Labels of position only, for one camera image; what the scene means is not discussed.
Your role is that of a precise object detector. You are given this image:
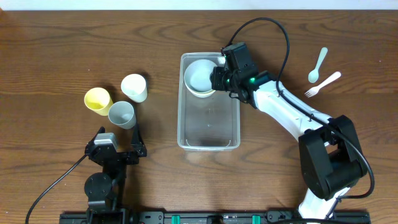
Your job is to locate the grey cup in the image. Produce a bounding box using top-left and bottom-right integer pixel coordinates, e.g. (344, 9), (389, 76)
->
(108, 101), (137, 129)

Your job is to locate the yellow bowl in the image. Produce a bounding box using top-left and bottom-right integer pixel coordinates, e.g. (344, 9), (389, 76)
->
(186, 85), (215, 95)

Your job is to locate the white bowl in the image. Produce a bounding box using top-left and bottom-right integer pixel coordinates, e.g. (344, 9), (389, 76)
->
(188, 88), (215, 98)

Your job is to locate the grey bowl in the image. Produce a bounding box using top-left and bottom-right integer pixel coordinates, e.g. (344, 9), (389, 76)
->
(184, 59), (216, 91)

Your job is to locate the mint green spoon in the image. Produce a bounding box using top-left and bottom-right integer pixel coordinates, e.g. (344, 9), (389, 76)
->
(308, 47), (328, 83)

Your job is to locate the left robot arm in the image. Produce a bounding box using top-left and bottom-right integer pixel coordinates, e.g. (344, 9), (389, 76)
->
(84, 125), (147, 223)

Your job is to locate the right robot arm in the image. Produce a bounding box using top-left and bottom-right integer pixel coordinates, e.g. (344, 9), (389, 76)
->
(210, 67), (372, 220)

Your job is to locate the clear plastic container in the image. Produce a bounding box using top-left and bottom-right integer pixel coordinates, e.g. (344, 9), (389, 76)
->
(177, 52), (240, 151)

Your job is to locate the yellow cup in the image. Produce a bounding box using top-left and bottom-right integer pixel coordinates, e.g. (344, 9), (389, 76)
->
(84, 87), (113, 116)

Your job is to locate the white cup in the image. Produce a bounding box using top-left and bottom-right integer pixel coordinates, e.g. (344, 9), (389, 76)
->
(121, 74), (147, 103)

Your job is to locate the left black cable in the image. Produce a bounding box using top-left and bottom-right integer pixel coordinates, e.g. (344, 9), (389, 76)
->
(24, 152), (90, 224)

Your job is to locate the black cable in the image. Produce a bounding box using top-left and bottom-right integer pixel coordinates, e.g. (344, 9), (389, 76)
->
(24, 152), (90, 224)
(228, 17), (376, 218)

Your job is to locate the right black cable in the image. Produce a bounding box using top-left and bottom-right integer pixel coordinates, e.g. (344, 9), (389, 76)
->
(228, 17), (376, 218)

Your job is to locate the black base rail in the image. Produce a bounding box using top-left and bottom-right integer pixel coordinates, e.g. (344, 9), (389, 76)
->
(58, 208), (371, 224)

